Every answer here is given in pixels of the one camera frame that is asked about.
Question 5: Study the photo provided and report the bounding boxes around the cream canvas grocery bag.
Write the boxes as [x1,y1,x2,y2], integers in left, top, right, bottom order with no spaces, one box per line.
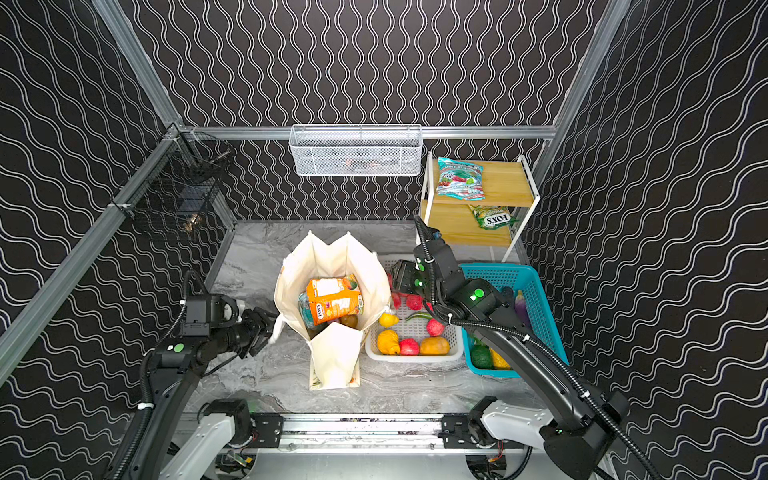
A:
[274,232,391,390]

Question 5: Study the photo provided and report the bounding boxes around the brown potato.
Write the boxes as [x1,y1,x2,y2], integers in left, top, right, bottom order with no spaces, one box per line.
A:
[339,315,358,329]

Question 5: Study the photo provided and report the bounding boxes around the small green red snack bag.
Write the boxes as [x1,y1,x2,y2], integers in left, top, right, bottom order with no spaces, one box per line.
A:
[298,292,315,331]

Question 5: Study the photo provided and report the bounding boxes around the orange Fox's candy bag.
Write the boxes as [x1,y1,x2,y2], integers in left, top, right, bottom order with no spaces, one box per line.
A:
[305,274,364,325]

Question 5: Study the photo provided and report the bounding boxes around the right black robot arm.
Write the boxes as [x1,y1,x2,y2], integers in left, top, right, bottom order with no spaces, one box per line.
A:
[392,240,660,479]

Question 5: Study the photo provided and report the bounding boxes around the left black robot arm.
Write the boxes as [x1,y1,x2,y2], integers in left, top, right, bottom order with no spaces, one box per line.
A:
[104,305,277,479]

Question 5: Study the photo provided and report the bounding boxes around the green Fox's candy bag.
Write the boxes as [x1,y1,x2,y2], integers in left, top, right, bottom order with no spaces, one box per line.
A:
[468,205,517,231]

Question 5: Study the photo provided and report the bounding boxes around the red apple middle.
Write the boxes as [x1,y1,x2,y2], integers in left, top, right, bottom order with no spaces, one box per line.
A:
[406,295,423,312]

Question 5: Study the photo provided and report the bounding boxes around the red apple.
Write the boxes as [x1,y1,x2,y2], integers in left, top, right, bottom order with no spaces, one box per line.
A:
[399,338,421,356]
[406,295,423,312]

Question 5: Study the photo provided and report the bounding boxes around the green chili pepper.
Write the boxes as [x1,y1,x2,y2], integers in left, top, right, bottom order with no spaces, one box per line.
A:
[405,311,433,321]

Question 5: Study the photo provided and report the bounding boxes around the small yellow lemon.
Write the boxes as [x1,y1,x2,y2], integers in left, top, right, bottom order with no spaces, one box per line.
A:
[378,311,400,329]

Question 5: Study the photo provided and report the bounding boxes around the white plastic fruit basket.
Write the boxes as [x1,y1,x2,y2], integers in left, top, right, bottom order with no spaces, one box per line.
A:
[364,257,466,363]

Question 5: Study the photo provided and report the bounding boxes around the yellow orange mango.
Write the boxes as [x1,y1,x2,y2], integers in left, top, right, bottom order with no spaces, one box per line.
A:
[419,336,451,356]

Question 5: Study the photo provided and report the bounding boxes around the red apple front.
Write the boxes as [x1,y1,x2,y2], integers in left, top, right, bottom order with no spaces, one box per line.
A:
[399,338,421,356]

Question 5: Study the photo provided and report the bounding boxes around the yellow bumpy lemon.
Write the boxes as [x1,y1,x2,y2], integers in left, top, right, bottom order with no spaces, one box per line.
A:
[376,329,401,356]

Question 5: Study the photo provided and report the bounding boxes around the purple eggplant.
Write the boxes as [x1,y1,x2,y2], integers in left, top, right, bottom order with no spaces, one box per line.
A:
[514,290,530,327]

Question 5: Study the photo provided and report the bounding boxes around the white wooden two-tier shelf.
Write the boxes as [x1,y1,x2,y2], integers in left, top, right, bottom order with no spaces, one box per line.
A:
[418,152,541,263]

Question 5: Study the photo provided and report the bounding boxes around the teal plastic vegetable basket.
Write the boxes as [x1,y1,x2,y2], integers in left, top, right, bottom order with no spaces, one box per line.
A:
[461,263,568,379]

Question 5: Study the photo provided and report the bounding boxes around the green avocado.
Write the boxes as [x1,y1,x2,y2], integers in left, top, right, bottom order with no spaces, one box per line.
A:
[470,344,494,370]

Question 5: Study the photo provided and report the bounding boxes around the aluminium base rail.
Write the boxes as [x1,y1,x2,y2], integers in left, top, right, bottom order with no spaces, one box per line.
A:
[197,411,601,455]

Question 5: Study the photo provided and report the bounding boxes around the black wire wall basket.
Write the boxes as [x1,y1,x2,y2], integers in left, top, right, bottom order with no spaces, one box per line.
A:
[116,132,235,243]

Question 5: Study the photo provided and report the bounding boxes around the white wire wall basket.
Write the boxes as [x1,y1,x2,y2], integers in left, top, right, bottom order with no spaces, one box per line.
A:
[289,124,423,177]

